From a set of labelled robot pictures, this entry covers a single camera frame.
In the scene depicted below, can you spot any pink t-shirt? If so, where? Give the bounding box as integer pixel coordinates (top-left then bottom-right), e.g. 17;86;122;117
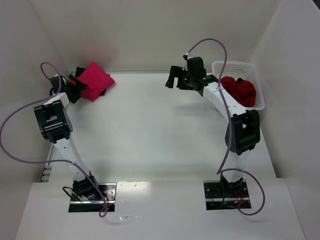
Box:
77;62;115;102

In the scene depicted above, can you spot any dark red t-shirt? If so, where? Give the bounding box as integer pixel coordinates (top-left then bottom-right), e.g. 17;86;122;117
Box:
220;76;257;108

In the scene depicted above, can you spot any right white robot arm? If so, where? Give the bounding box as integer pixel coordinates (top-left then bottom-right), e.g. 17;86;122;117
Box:
165;56;261;196

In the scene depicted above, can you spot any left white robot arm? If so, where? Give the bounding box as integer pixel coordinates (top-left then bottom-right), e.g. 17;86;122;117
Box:
33;75;101;201

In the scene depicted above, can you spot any black folded t-shirt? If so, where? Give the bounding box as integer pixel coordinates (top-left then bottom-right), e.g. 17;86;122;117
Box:
74;67;106;97

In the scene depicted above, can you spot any white plastic basket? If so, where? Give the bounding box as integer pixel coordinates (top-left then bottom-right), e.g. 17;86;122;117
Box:
212;61;265;111

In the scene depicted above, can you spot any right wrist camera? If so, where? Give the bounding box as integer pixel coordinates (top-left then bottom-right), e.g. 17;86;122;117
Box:
182;52;194;71

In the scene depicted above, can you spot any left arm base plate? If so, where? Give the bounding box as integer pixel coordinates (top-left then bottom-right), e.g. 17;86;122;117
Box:
67;183;117;213

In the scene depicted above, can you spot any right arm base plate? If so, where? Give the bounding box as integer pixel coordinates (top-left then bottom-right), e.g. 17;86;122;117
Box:
203;181;252;211

